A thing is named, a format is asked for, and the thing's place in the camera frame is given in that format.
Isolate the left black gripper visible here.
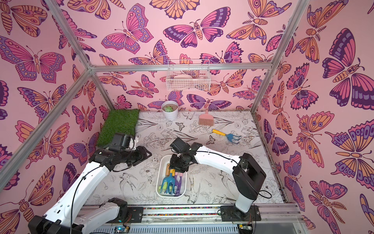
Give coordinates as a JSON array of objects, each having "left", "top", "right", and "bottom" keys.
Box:
[{"left": 121, "top": 146, "right": 153, "bottom": 166}]

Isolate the green rake wooden handle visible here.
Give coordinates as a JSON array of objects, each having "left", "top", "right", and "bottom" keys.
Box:
[{"left": 159, "top": 164, "right": 170, "bottom": 194}]

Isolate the white plastic storage box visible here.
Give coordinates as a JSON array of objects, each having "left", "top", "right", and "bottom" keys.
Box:
[{"left": 156, "top": 155, "right": 187, "bottom": 199}]

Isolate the blue rake yellow handle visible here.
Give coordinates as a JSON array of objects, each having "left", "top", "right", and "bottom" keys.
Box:
[{"left": 160, "top": 169, "right": 176, "bottom": 195}]

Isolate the purple fork pink handle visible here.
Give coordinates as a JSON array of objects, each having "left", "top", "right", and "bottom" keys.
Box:
[{"left": 177, "top": 173, "right": 187, "bottom": 195}]

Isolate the purple rake pink handle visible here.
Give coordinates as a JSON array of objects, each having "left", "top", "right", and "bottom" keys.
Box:
[{"left": 173, "top": 173, "right": 181, "bottom": 197}]

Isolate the blue shovel yellow handle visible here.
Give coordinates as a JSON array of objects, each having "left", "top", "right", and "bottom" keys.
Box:
[{"left": 212, "top": 129, "right": 242, "bottom": 144}]

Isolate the blue fork yellow handle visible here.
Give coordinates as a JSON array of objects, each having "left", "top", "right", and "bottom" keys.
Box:
[{"left": 168, "top": 171, "right": 175, "bottom": 195}]

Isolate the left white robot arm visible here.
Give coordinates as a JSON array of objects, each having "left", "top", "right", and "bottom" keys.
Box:
[{"left": 28, "top": 146, "right": 152, "bottom": 234}]

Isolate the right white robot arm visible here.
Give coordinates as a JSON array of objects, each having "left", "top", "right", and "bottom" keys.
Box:
[{"left": 169, "top": 138, "right": 266, "bottom": 220}]

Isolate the green artificial grass mat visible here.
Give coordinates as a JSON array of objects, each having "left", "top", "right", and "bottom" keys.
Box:
[{"left": 96, "top": 109, "right": 140, "bottom": 147}]

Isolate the green succulent plant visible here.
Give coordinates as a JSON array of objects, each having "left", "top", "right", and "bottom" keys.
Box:
[{"left": 163, "top": 106, "right": 174, "bottom": 112}]

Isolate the white plant pot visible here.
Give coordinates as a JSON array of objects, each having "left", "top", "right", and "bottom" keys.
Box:
[{"left": 161, "top": 100, "right": 178, "bottom": 121}]

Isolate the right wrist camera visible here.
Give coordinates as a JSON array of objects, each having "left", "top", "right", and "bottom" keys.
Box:
[{"left": 170, "top": 137, "right": 190, "bottom": 154}]

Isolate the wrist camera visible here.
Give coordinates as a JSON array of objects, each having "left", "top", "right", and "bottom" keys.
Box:
[
  {"left": 170, "top": 137, "right": 190, "bottom": 154},
  {"left": 108, "top": 133, "right": 135, "bottom": 153}
]

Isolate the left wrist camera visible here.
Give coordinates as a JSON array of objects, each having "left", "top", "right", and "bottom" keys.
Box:
[{"left": 108, "top": 133, "right": 135, "bottom": 153}]

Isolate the white wire wall basket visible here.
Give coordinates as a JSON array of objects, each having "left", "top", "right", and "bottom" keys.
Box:
[{"left": 165, "top": 59, "right": 211, "bottom": 92}]

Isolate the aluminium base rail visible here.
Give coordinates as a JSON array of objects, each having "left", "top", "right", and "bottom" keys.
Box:
[{"left": 62, "top": 203, "right": 303, "bottom": 234}]

